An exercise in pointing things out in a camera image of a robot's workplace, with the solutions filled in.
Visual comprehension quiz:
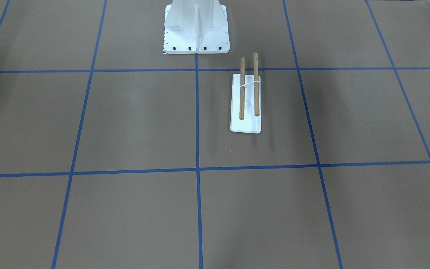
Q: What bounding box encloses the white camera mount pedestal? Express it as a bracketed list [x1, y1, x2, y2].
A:
[163, 0, 230, 54]

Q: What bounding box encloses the white wooden towel rack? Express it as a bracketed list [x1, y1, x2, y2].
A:
[230, 52, 262, 133]

